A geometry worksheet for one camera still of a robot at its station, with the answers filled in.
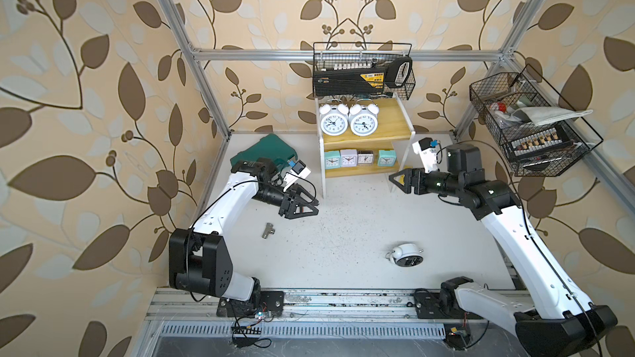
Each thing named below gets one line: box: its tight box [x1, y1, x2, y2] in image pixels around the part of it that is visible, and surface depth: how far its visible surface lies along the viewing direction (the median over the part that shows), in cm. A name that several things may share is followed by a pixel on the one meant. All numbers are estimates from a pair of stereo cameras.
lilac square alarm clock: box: [339, 148, 359, 168], surface depth 88 cm
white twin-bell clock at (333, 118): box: [319, 98, 349, 137], surface depth 72 cm
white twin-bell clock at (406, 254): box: [385, 242, 425, 268], surface depth 80 cm
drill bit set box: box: [509, 125, 574, 158], surface depth 68 cm
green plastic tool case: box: [229, 133, 298, 171], surface depth 112 cm
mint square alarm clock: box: [324, 150, 342, 170], surface depth 88 cm
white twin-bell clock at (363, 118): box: [348, 98, 380, 138], surface depth 72 cm
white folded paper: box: [511, 106, 593, 126], surface depth 63 cm
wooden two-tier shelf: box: [315, 93, 416, 200], surface depth 79 cm
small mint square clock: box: [377, 149, 397, 167], surface depth 88 cm
